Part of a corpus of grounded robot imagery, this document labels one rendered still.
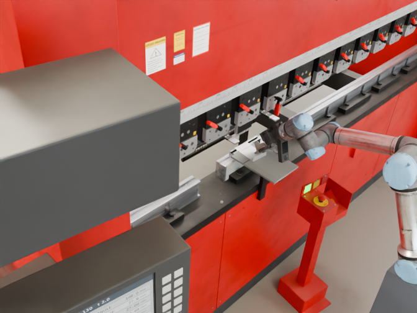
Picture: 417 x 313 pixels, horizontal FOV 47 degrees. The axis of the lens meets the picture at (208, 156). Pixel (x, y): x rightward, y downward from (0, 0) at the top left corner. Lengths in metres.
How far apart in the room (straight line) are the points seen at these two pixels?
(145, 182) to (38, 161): 0.21
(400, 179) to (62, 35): 1.22
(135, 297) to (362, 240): 2.59
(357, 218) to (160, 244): 2.70
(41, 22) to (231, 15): 0.91
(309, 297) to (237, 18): 1.66
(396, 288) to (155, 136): 1.65
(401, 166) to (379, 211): 1.96
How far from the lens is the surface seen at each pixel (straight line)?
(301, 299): 2.88
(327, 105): 2.87
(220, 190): 2.27
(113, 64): 0.93
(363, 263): 3.33
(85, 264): 1.01
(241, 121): 2.16
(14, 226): 0.79
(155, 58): 1.64
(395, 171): 1.81
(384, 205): 3.81
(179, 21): 1.66
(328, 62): 2.63
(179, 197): 2.11
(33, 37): 1.11
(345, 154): 3.12
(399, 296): 2.30
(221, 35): 1.84
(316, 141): 2.01
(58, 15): 1.13
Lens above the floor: 2.36
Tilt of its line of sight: 37 degrees down
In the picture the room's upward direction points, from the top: 4 degrees clockwise
